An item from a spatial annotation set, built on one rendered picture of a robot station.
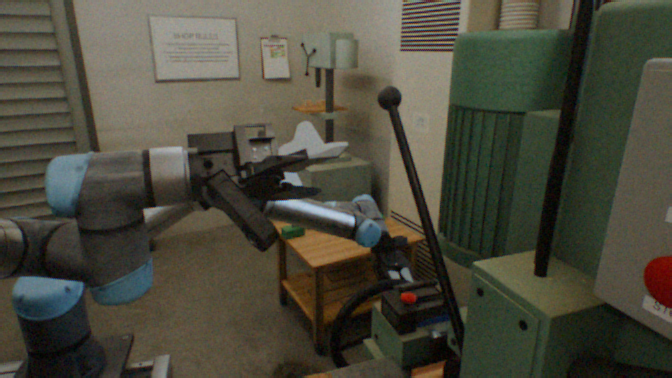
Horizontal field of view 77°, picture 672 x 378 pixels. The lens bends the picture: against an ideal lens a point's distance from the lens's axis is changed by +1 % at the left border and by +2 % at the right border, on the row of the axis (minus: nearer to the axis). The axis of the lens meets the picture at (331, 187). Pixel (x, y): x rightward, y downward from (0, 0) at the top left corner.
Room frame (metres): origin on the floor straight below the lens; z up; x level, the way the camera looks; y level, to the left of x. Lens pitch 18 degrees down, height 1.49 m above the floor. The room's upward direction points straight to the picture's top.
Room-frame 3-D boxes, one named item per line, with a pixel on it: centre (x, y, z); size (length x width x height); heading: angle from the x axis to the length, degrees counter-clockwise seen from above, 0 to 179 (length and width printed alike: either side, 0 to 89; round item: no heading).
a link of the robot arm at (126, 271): (0.50, 0.29, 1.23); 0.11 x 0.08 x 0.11; 79
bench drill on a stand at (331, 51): (2.98, 0.01, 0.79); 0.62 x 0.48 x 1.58; 27
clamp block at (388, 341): (0.75, -0.18, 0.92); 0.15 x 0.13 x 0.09; 110
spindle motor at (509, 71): (0.57, -0.25, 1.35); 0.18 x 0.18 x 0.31
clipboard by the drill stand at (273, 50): (3.60, 0.46, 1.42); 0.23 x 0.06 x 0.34; 118
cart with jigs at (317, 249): (2.13, -0.06, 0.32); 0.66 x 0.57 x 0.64; 118
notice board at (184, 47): (3.32, 1.01, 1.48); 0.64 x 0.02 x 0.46; 118
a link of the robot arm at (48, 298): (0.75, 0.57, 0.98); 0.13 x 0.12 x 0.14; 27
